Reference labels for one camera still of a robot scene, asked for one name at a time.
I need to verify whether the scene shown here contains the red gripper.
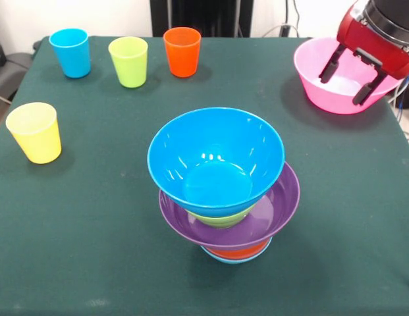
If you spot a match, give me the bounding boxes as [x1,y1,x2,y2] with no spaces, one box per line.
[318,1,409,106]

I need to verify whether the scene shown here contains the large pink plastic bowl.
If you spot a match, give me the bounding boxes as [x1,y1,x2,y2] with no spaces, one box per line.
[293,36,405,115]

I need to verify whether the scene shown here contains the purple plastic bowl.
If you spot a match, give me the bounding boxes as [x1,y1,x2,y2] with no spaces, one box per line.
[159,161,301,251]

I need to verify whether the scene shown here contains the large blue plastic bowl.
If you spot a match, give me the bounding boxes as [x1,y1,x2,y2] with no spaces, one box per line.
[147,107,286,218]

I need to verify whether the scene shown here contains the small green plastic bowl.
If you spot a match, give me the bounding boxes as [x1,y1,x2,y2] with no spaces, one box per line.
[187,203,258,229]

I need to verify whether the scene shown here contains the orange plastic bowl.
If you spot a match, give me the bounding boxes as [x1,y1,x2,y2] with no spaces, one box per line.
[207,239,271,261]

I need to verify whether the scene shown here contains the small blue plastic bowl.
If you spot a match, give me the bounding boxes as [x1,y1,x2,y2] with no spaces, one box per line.
[201,242,274,265]

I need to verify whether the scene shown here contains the orange plastic cup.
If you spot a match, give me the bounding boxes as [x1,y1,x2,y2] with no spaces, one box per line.
[163,26,202,78]

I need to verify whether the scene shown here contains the lime green plastic cup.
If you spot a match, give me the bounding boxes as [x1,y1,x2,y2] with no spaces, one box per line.
[107,36,149,89]

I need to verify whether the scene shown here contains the blue plastic cup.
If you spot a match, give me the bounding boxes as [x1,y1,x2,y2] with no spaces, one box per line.
[48,28,92,79]

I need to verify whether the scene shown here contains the dark green tablecloth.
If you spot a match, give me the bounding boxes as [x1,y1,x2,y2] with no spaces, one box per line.
[0,35,409,316]

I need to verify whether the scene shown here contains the yellow plastic cup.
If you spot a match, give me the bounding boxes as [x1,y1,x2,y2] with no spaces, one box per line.
[5,101,63,165]

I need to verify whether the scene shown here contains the black chair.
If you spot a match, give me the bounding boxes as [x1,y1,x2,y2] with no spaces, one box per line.
[0,22,39,103]

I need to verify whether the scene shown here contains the blue cable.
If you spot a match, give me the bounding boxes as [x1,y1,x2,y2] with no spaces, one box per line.
[395,77,409,110]

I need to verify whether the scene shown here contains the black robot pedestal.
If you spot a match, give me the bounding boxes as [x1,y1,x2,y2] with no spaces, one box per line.
[151,0,254,38]

